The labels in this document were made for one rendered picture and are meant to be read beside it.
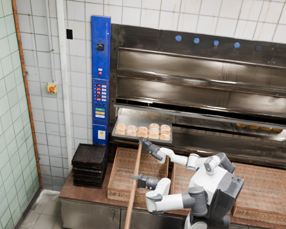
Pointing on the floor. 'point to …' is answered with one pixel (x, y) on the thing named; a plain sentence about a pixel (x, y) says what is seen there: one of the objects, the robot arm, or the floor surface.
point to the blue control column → (100, 22)
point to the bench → (86, 221)
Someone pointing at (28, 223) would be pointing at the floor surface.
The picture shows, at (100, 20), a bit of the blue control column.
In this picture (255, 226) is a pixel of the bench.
